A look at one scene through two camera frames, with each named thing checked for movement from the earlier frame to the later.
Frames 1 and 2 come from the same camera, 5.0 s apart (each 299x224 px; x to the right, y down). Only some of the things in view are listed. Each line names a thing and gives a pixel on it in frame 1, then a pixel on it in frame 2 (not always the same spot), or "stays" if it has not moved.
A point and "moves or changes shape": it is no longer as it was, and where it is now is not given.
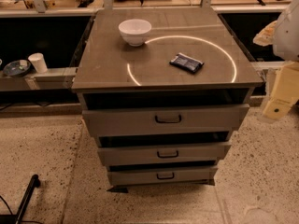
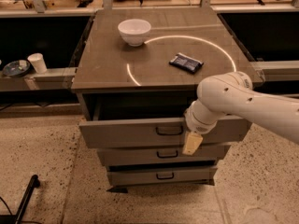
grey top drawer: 222,119 moves or changes shape
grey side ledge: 57,78 stays
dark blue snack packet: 187,63 stays
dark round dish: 17,68 stays
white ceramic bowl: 135,31 stays
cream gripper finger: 285,92 to 199,119
